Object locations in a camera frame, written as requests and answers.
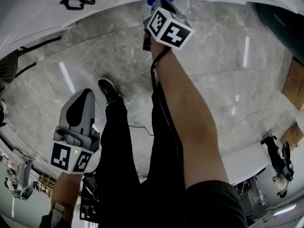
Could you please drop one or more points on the large brown cardboard box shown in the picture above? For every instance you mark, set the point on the large brown cardboard box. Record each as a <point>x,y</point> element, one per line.
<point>295,84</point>

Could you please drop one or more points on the white table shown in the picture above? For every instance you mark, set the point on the white table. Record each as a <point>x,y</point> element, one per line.
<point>244,165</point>

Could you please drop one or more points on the dark green board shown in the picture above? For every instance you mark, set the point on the dark green board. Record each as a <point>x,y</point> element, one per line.
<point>285,27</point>

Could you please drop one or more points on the person's left black shoe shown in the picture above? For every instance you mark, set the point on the person's left black shoe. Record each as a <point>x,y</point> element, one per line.
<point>108,90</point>

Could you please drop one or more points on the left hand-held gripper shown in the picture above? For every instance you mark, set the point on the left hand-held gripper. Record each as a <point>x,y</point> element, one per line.
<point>60,155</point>

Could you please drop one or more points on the black waist pack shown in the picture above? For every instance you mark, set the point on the black waist pack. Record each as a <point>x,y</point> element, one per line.
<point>89,198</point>

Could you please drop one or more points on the person's left forearm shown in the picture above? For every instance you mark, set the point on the person's left forearm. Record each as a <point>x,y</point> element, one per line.
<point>66,191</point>

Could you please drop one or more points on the black mesh chair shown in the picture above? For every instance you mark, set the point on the black mesh chair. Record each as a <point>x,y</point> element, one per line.
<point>8,65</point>

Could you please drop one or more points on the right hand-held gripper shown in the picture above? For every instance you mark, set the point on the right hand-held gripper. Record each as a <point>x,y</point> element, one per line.
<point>171,32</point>

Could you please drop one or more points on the person's black shirt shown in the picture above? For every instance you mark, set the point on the person's black shirt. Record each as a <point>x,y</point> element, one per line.
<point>213,205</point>

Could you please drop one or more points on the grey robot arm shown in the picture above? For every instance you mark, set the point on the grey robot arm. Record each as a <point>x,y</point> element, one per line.
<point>23,170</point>

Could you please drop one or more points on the person's black trousers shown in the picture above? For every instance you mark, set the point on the person's black trousers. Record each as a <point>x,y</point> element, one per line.
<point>118,170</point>

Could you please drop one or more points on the small brown cardboard box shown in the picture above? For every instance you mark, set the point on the small brown cardboard box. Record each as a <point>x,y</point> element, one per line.
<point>292,136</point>

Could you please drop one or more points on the person's right forearm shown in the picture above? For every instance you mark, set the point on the person's right forearm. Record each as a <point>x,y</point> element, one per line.
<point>190,117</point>

